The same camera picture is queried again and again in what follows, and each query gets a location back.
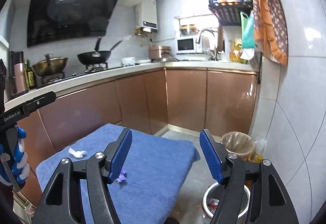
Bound olive oil bottle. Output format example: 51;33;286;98
25;58;36;89

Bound white microwave oven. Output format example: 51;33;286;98
176;35;202;54

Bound yellow capped cooking oil bottle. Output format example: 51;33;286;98
244;150;264;189

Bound pink thermos bottle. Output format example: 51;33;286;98
9;50;28;99

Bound chrome kitchen faucet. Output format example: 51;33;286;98
196;28;218;60

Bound white round trash can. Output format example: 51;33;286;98
202;183;250;223

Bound blue towel table cover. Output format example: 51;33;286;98
36;124;200;223

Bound brown rice cooker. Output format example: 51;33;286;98
148;45;172;60

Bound small white tissue wad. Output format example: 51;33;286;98
68;147;87;159

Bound black range hood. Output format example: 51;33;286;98
27;0;118;47

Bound teal plastic bag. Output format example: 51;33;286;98
240;10;256;49

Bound orange brown patterned apron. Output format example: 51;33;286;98
252;0;289;66

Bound brown kitchen cabinets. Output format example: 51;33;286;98
15;68;258;204

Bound black wok pan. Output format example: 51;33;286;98
77;36;122;66

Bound brass coloured pot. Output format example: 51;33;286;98
33;53;68;77

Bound white gas water heater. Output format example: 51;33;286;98
135;0;158;33

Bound small purple wrapper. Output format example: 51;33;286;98
115;169;127;184

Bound blue white gloved left hand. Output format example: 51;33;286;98
1;126;30;191

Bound beige lined trash bin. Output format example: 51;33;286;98
220;131;255;161

